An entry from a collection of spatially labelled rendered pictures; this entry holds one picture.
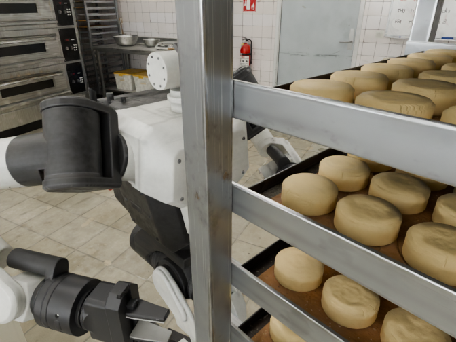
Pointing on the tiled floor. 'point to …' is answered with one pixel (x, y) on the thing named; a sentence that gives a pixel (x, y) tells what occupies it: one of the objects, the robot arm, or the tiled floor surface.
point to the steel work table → (125, 58)
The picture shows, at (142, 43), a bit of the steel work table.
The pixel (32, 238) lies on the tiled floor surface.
